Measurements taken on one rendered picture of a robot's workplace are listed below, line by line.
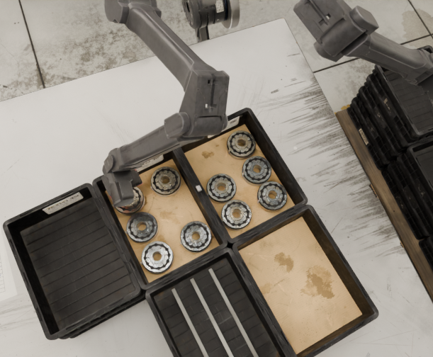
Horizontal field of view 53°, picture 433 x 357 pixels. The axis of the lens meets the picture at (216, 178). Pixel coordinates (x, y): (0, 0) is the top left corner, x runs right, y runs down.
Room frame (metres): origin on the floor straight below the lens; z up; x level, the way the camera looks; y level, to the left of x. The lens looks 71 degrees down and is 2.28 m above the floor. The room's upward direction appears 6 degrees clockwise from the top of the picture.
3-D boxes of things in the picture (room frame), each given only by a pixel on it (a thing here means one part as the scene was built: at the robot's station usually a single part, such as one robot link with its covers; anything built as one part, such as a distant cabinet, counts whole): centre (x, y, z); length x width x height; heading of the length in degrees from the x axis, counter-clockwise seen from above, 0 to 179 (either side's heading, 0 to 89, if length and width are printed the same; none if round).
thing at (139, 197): (0.40, 0.29, 0.86); 0.10 x 0.10 x 0.01
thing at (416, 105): (1.13, -0.90, 0.37); 0.40 x 0.30 x 0.45; 26
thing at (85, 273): (0.18, 0.42, 0.87); 0.40 x 0.30 x 0.11; 34
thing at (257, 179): (0.55, -0.14, 0.86); 0.10 x 0.10 x 0.01
